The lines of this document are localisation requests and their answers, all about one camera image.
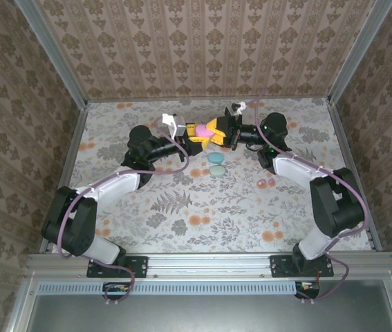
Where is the pink earbud charging case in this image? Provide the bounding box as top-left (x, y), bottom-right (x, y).
top-left (195, 124), bottom-right (216, 138)

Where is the small controller board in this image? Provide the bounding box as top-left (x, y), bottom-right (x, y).
top-left (295, 280), bottom-right (321, 300)
top-left (102, 282), bottom-right (131, 301)

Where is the grey metal sheet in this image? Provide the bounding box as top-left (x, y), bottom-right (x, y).
top-left (26, 280), bottom-right (392, 332)

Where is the aluminium table back rail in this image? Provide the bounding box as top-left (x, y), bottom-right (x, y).
top-left (85, 98), bottom-right (332, 104)

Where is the aluminium table side rail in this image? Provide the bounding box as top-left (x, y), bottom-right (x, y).
top-left (326, 98), bottom-right (384, 252)
top-left (57, 105), bottom-right (88, 194)

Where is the aluminium frame post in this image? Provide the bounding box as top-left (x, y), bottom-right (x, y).
top-left (15, 0), bottom-right (89, 111)
top-left (326, 0), bottom-right (389, 104)

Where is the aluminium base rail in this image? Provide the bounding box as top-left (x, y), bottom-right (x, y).
top-left (26, 251), bottom-right (392, 282)

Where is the grey slotted cable duct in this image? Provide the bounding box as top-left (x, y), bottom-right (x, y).
top-left (38, 282), bottom-right (299, 295)

